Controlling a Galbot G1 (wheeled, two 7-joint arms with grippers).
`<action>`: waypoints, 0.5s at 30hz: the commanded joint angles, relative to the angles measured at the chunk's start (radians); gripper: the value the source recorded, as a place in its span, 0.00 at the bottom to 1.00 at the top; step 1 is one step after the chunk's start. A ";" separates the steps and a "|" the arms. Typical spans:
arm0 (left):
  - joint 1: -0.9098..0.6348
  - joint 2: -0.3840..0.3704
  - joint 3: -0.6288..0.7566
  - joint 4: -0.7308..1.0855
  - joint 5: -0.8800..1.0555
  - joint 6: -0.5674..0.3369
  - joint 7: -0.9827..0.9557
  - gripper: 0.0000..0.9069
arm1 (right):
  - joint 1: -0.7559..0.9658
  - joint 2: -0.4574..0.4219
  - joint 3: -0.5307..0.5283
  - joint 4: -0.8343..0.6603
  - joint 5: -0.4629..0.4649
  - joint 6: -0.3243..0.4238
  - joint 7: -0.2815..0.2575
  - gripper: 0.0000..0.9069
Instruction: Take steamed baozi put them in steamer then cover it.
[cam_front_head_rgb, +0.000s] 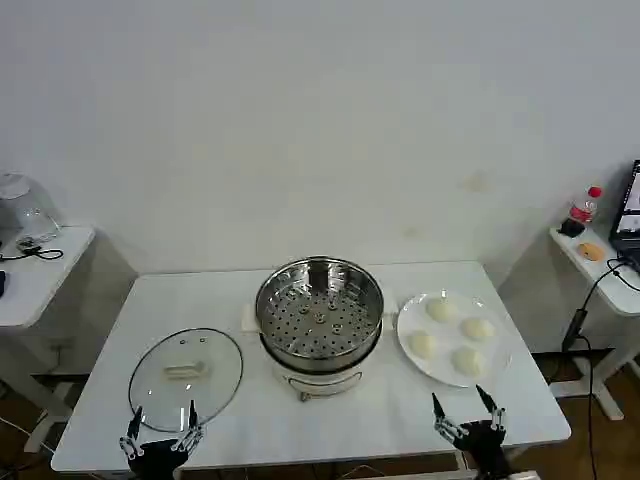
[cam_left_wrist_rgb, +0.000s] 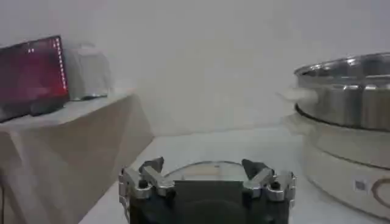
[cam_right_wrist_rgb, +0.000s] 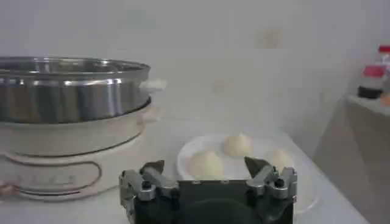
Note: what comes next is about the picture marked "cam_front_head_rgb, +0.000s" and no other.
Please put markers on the white steamer base pot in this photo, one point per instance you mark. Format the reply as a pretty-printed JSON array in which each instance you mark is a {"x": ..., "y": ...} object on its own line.
[{"x": 320, "y": 382}]

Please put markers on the black laptop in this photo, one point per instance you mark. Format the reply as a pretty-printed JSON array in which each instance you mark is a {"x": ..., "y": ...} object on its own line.
[{"x": 629, "y": 210}]

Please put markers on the white steamed bun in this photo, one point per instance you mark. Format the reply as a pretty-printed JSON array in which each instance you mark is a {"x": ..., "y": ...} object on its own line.
[
  {"x": 467, "y": 361},
  {"x": 422, "y": 345},
  {"x": 441, "y": 310},
  {"x": 477, "y": 328}
]

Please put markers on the small black object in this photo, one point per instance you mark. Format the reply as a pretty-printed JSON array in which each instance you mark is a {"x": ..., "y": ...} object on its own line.
[{"x": 571, "y": 228}]

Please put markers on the white small table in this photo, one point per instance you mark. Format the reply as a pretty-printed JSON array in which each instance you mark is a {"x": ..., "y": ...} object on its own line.
[{"x": 250, "y": 425}]

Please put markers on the glass lid with dark rim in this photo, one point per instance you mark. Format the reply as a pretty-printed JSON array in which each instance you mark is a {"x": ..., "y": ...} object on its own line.
[{"x": 185, "y": 372}]

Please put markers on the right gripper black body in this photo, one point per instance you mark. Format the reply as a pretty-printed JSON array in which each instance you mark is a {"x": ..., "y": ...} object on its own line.
[{"x": 485, "y": 447}]

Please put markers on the white side table with legs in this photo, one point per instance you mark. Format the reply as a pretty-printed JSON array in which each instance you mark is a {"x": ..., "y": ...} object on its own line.
[{"x": 615, "y": 295}]

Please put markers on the clear bottle with red cap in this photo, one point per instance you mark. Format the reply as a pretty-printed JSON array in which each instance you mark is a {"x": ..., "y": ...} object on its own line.
[{"x": 585, "y": 209}]

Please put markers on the clear glass jar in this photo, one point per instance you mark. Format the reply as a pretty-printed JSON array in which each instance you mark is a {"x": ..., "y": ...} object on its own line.
[{"x": 27, "y": 210}]

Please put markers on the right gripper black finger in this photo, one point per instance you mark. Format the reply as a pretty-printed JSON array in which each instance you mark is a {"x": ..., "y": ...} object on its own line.
[
  {"x": 446, "y": 425},
  {"x": 496, "y": 415}
]

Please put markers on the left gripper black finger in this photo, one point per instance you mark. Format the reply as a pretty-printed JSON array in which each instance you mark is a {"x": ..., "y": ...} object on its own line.
[
  {"x": 133, "y": 435},
  {"x": 192, "y": 432}
]

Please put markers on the dark flat object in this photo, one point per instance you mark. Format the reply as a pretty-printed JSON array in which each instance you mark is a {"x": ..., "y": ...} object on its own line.
[{"x": 2, "y": 282}]

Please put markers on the round orange-brown snack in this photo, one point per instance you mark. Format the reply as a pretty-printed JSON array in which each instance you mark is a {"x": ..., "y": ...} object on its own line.
[{"x": 591, "y": 251}]

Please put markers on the white round plate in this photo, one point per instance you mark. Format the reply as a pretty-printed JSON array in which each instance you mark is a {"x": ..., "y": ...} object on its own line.
[{"x": 450, "y": 385}]

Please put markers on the steel perforated steamer basket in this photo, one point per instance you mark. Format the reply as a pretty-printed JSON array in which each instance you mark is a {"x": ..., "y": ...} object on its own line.
[{"x": 320, "y": 325}]

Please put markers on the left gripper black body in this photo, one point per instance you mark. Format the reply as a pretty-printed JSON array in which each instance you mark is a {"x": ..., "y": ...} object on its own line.
[{"x": 157, "y": 457}]

